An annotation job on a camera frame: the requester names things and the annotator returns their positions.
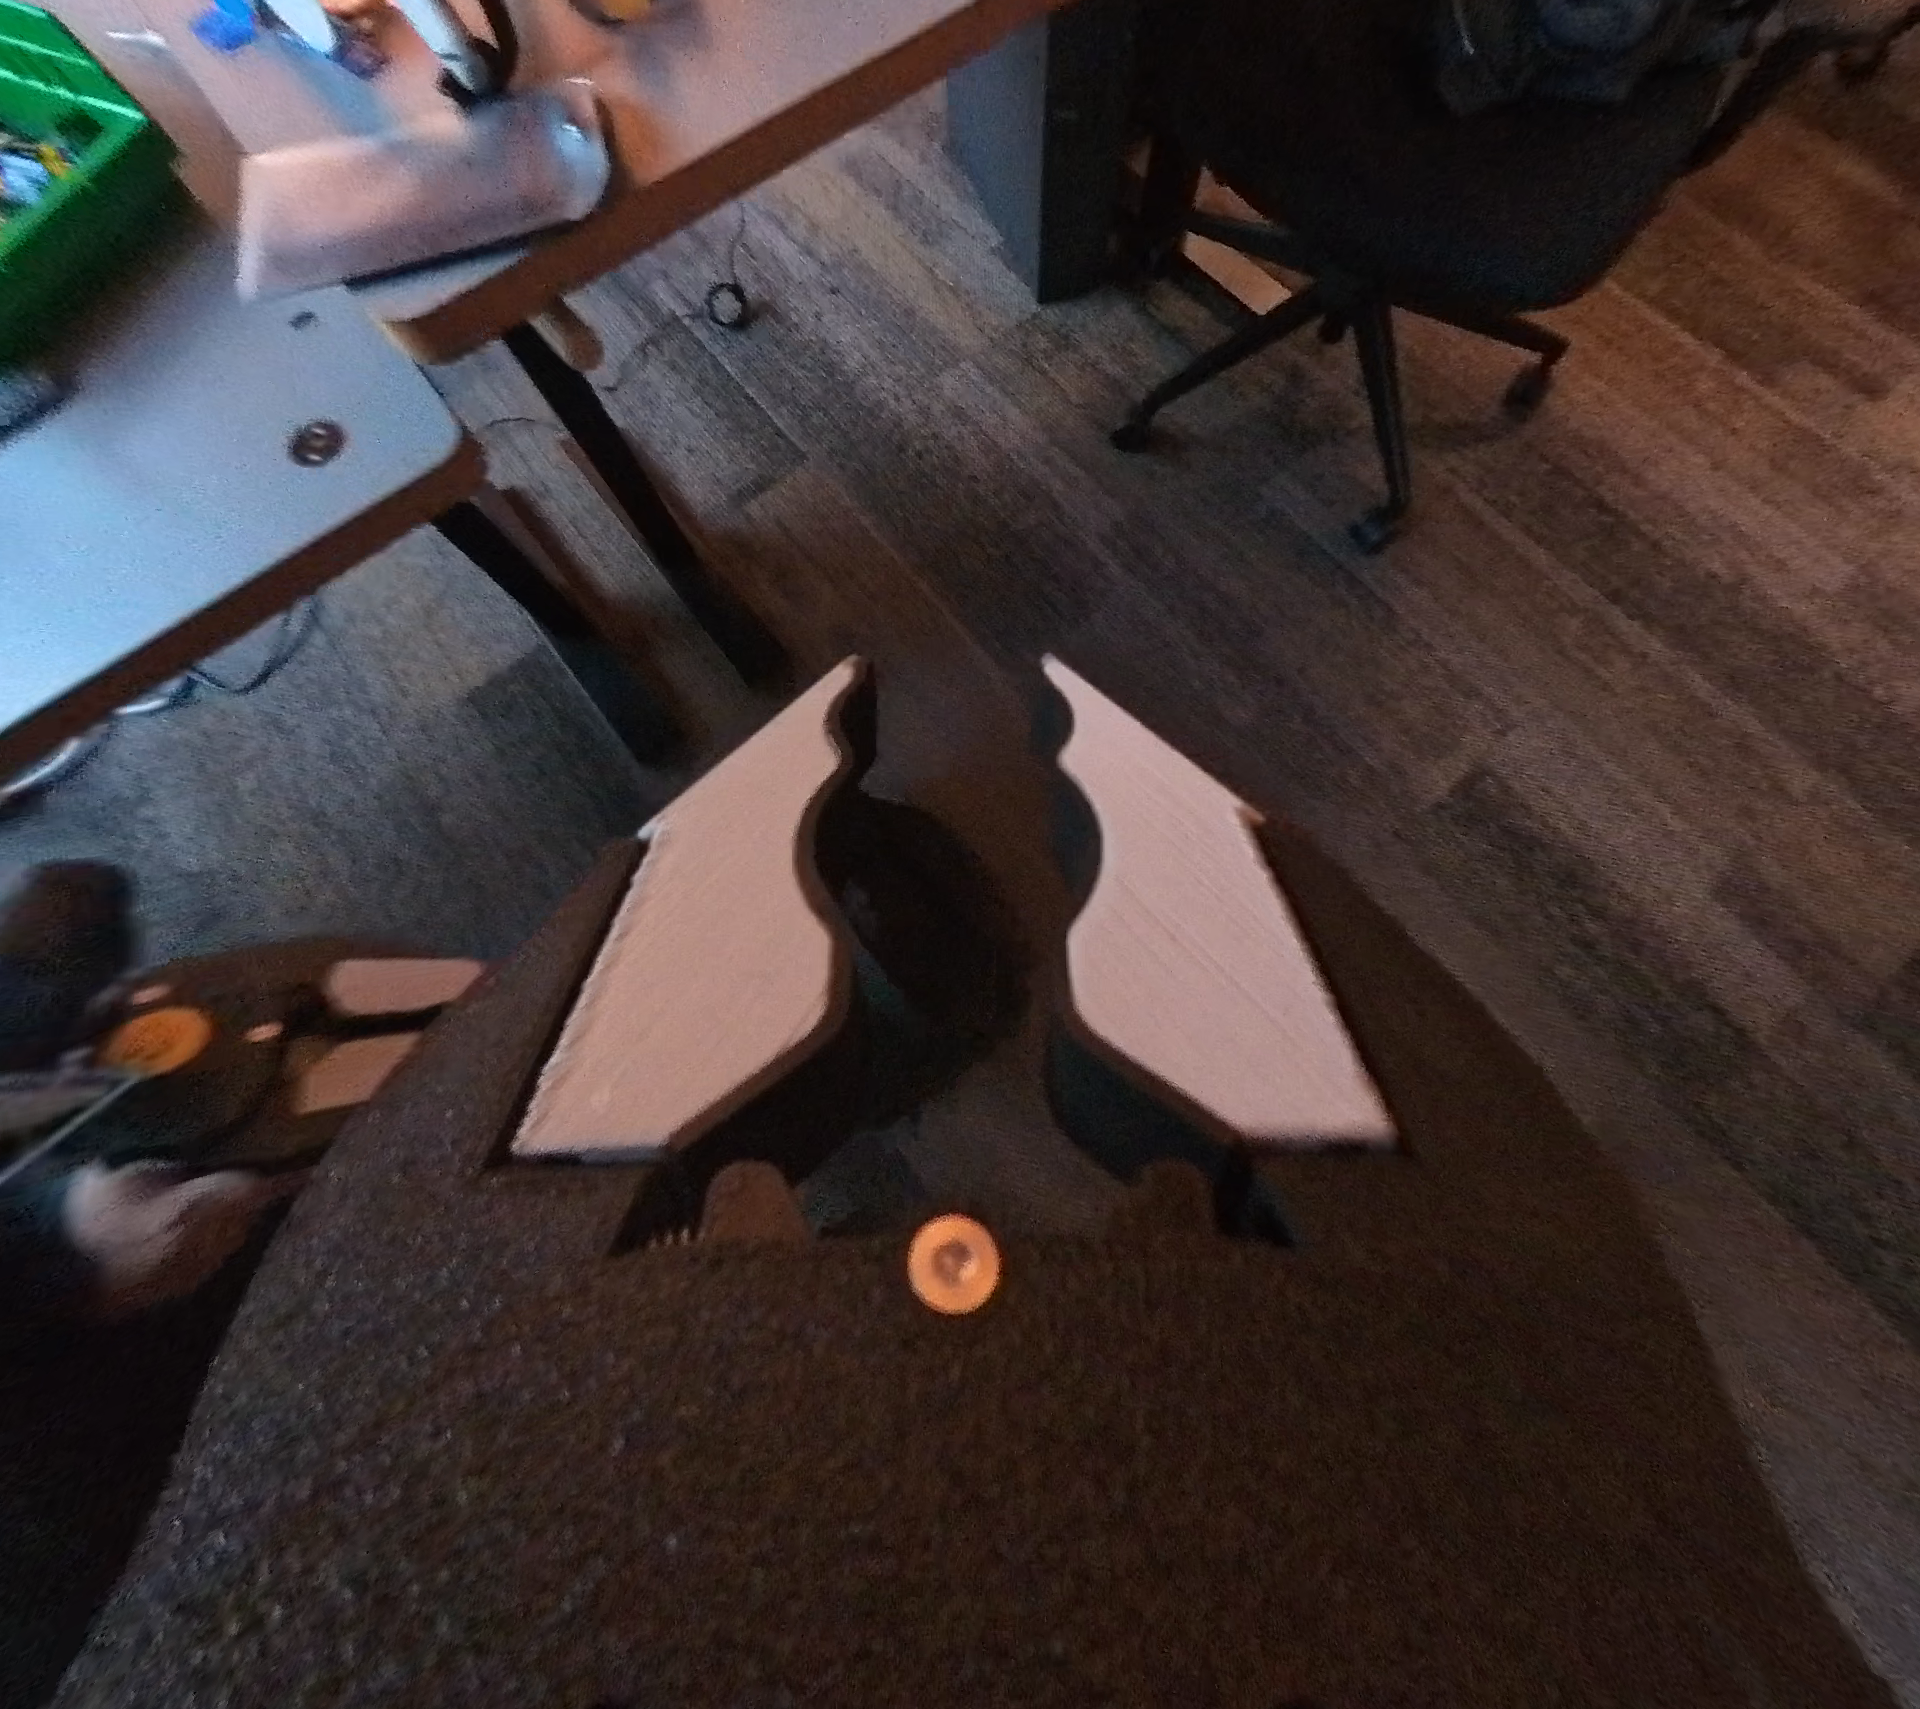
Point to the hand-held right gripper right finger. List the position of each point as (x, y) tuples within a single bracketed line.
[(1215, 975)]

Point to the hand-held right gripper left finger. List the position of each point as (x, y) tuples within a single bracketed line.
[(691, 975)]

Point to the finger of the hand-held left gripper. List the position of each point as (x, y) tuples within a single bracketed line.
[(352, 1075), (399, 988)]

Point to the metal desk screw cap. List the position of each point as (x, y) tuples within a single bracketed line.
[(314, 442)]

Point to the person's left hand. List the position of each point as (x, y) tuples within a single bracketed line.
[(135, 1221)]

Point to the black metal table leg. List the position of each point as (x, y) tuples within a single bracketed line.
[(600, 465)]

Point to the pale grey flat object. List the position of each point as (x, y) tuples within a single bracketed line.
[(421, 187)]

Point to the black office chair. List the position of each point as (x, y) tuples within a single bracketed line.
[(1351, 179)]

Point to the green plastic bin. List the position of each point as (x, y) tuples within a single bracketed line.
[(91, 209)]

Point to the blue tape piece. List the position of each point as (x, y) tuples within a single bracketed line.
[(225, 15)]

